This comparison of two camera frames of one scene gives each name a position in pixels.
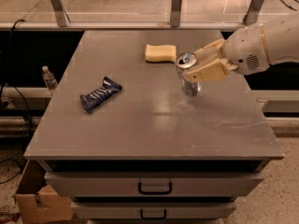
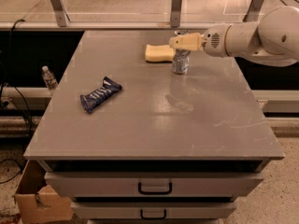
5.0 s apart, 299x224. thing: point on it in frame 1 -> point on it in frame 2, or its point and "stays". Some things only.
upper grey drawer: [156, 184] stays
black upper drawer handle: [155, 192] stays
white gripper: [246, 50] -> [213, 41]
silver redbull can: [184, 61] -> [180, 59]
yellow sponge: [161, 52] stays
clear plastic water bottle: [50, 82] stays
